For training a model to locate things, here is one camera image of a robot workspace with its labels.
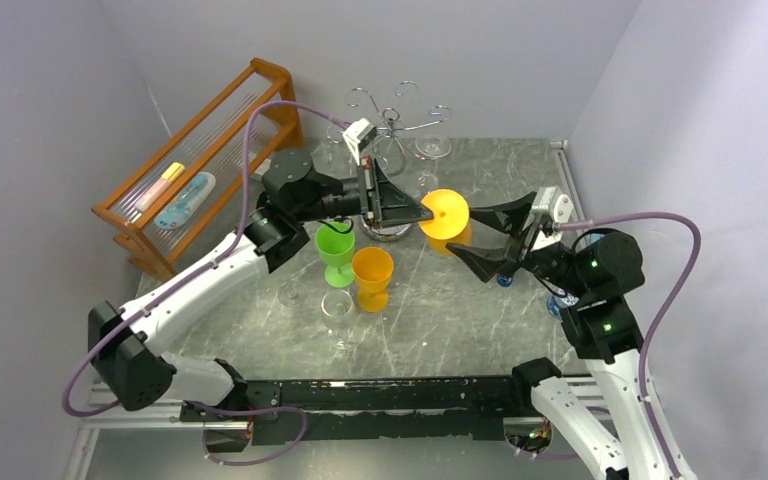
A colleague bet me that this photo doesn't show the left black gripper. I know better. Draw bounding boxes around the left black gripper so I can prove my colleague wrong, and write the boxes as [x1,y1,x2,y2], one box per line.
[298,160,436,233]

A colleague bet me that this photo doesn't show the orange goblet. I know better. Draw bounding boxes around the orange goblet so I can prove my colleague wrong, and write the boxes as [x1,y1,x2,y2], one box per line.
[419,189,472,257]
[351,247,394,313]

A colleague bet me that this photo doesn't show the clear wine glass handled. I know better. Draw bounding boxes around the clear wine glass handled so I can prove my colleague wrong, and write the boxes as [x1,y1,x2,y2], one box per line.
[413,134,452,199]

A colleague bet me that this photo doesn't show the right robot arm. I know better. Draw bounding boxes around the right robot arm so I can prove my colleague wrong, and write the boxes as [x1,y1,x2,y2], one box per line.
[447,188,694,479]

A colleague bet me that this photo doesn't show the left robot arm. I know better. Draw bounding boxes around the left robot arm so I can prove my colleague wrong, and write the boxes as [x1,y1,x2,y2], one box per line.
[88,148,434,420]

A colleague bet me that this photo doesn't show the clear wine glass front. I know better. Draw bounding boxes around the clear wine glass front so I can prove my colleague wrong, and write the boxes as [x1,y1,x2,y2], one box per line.
[320,290,356,350]

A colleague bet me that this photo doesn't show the clear wine glass left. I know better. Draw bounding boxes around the clear wine glass left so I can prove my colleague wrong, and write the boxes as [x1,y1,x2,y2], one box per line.
[277,279,308,307]

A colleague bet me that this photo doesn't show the orange wooden shelf rack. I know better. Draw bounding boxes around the orange wooden shelf rack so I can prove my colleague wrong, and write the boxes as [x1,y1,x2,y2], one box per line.
[92,58,304,281]

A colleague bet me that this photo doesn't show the green plastic goblet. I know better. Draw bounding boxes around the green plastic goblet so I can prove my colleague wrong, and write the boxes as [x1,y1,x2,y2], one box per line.
[314,222,355,289]

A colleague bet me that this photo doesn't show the blue white bottle cap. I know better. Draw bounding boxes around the blue white bottle cap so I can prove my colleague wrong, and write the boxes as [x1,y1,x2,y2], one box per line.
[546,295,578,320]

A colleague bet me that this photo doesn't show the yellow pink highlighter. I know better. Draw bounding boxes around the yellow pink highlighter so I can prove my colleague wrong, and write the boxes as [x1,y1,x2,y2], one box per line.
[134,162,186,213]

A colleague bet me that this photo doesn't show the silver wire glass rack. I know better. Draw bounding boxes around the silver wire glass rack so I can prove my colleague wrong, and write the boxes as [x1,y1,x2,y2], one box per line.
[344,80,452,243]

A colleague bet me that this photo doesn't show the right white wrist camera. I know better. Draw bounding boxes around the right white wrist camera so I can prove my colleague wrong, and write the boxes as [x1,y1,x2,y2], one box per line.
[531,186,574,224]

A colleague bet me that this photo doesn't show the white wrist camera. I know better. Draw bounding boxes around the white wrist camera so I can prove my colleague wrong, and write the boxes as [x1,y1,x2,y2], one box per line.
[531,186,574,224]
[342,118,378,166]

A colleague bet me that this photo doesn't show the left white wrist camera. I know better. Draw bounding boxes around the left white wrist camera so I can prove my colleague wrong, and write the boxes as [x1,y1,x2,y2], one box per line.
[342,118,378,166]

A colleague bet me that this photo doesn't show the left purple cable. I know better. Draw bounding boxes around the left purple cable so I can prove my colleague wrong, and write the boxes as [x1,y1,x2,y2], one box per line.
[60,100,352,419]

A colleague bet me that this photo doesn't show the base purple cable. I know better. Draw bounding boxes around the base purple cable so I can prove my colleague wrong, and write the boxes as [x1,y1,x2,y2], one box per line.
[185,400,308,467]

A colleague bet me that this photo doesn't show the black base frame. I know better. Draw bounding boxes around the black base frame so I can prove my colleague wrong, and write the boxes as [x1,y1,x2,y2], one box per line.
[178,375,543,446]

